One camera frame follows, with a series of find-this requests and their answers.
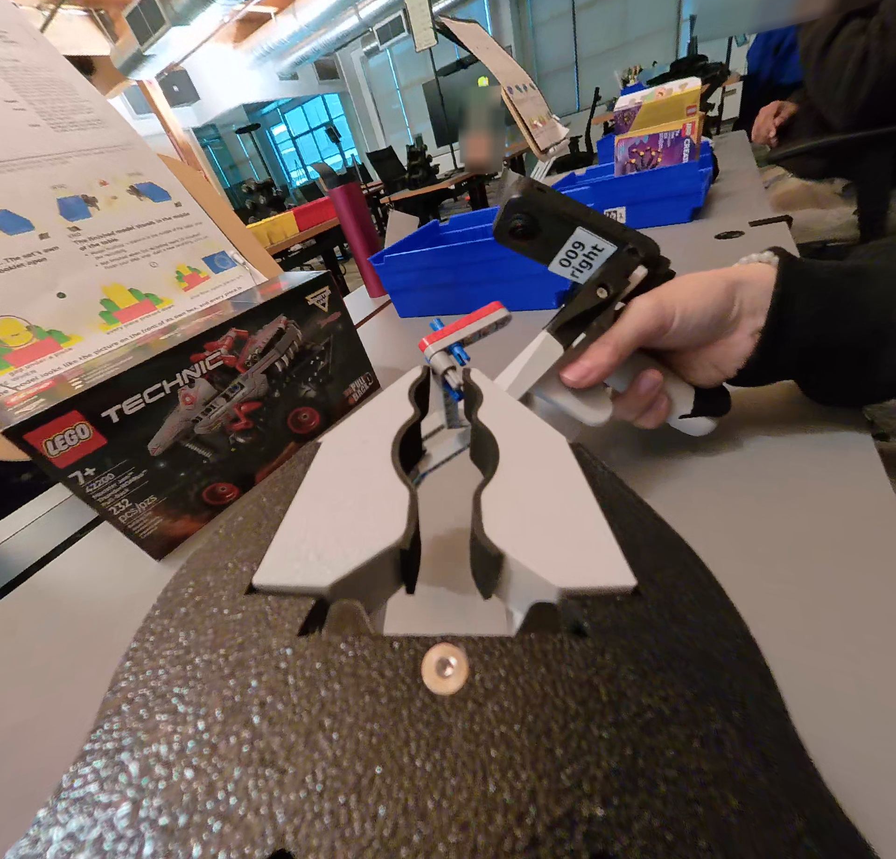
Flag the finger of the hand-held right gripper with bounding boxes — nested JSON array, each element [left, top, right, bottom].
[[497, 329, 564, 401]]

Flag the black wall screen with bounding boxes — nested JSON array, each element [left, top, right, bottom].
[[422, 75, 484, 149]]

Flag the white paper sign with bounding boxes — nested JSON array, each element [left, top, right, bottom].
[[404, 0, 440, 54]]

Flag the black speaker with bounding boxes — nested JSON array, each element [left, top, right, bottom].
[[157, 68, 202, 109]]

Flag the red lego beam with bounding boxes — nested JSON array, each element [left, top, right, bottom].
[[418, 301, 513, 357]]

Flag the black lego set box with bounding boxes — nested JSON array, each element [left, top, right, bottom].
[[0, 270, 382, 561]]

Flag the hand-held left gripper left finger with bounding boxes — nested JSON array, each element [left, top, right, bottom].
[[252, 365, 431, 636]]

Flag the silver ventilation duct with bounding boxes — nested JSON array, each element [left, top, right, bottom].
[[112, 0, 540, 82]]

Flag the white board stand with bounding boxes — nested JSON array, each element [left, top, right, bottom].
[[526, 141, 564, 182]]

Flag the printed instruction sheet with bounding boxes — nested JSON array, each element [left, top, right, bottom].
[[0, 0, 263, 398]]

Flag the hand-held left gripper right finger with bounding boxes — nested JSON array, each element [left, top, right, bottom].
[[463, 369, 638, 636]]

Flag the person's right hand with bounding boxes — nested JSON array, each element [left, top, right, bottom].
[[559, 263, 779, 429]]

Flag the yellow plastic bin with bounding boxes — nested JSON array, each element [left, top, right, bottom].
[[245, 213, 301, 249]]

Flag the red plastic bin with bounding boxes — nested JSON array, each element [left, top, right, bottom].
[[290, 197, 338, 233]]

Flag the light grey lego beam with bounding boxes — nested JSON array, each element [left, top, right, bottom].
[[408, 355, 483, 483]]

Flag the blue plastic storage bin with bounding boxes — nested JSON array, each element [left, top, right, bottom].
[[368, 204, 585, 321], [552, 147, 716, 230]]

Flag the purple lego box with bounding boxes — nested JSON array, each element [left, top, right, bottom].
[[614, 119, 705, 177]]

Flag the maroon water bottle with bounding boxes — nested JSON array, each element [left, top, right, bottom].
[[326, 180, 388, 300]]

